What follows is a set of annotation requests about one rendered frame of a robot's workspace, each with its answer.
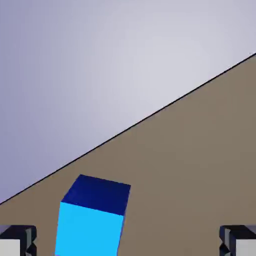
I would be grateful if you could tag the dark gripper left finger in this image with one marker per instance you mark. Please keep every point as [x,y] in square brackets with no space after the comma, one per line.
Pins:
[18,234]

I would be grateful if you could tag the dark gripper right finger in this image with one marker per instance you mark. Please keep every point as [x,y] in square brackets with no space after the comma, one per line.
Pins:
[238,234]

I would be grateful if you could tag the small blue cube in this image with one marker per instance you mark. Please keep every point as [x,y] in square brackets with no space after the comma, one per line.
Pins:
[90,220]

